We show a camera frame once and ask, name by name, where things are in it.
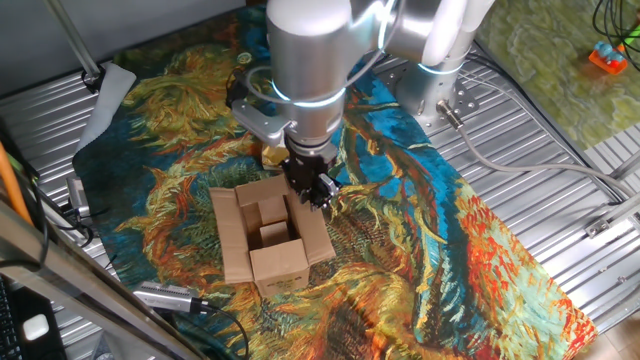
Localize orange toy block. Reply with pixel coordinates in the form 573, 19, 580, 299
588, 48, 629, 76

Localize sunflower painting cloth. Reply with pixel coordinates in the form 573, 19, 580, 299
72, 4, 599, 360

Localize green plastic stick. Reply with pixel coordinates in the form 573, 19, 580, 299
618, 23, 640, 52

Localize metal tripod pole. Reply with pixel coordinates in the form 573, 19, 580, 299
42, 0, 107, 95

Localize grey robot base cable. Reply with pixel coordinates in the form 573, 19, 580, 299
434, 98, 639, 199

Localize brown cardboard box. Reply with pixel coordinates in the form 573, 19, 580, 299
208, 173, 337, 300

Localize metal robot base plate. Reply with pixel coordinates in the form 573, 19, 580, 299
374, 54, 481, 137

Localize blue toy piece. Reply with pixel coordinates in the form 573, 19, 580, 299
593, 40, 626, 64

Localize black keyboard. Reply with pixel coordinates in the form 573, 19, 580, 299
0, 277, 24, 360

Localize orange cable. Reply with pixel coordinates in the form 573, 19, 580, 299
0, 141, 34, 227

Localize green patterned mat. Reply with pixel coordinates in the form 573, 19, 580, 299
473, 0, 640, 152

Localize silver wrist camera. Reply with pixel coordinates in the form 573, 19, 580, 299
225, 67, 297, 149

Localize white rounded device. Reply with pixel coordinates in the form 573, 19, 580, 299
22, 313, 52, 342

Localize gold and white tissue pack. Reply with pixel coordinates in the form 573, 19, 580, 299
260, 142, 291, 172

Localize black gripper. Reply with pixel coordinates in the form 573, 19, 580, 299
280, 149, 343, 212

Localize aluminium rail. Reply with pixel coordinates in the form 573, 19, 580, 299
583, 192, 640, 240
607, 148, 640, 182

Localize aluminium frame beam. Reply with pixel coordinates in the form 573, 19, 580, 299
0, 199, 207, 360

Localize black hanging cables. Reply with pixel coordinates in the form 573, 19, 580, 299
592, 0, 640, 71

